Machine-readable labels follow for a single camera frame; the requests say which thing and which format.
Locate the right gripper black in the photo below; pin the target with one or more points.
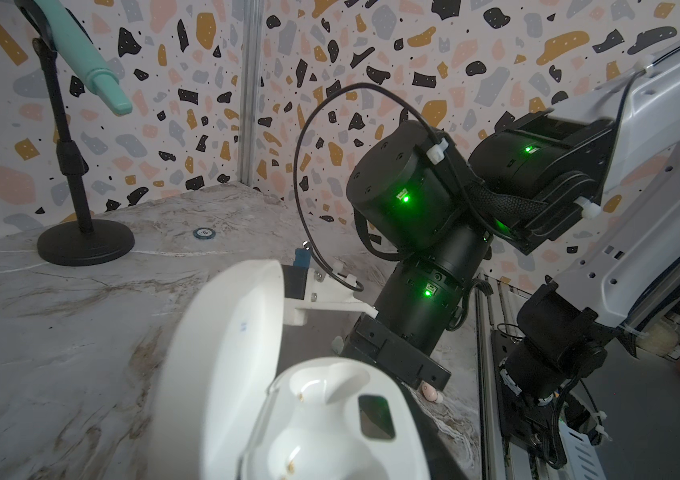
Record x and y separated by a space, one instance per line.
373 343

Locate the pink white earbud case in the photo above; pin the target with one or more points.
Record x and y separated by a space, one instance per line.
223 410

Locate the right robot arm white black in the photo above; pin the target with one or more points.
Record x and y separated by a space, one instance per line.
526 184

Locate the pink earbud front right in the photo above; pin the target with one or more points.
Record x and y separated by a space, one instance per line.
431 394

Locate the black microphone stand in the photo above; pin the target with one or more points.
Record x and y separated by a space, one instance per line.
85 241

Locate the mint green microphone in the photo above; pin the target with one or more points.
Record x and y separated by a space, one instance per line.
72 43

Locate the small black ring marker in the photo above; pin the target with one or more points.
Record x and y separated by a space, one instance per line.
204 233

